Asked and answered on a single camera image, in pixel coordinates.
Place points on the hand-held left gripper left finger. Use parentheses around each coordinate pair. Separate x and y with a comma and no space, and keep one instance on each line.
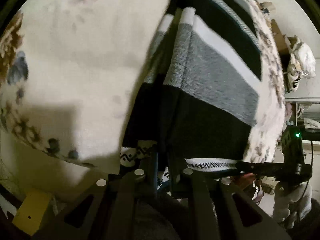
(153,177)

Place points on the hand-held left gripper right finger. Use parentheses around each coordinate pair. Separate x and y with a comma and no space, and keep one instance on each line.
(176,180)

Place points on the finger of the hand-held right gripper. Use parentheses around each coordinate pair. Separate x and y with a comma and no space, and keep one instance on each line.
(262,168)

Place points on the black grey striped sweater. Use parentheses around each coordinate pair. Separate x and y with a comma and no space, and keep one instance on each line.
(212,80)

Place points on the pile of white clothes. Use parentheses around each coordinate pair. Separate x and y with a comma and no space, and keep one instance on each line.
(301,60)

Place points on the person's left leg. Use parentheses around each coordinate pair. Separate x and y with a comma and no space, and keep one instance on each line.
(160,220)

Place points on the large cardboard box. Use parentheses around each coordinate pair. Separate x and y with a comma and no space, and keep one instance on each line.
(278,37)

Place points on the yellow box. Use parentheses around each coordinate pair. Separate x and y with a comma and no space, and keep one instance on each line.
(32,212)

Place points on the bed with floral sheet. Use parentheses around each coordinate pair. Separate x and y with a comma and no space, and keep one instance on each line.
(75,55)

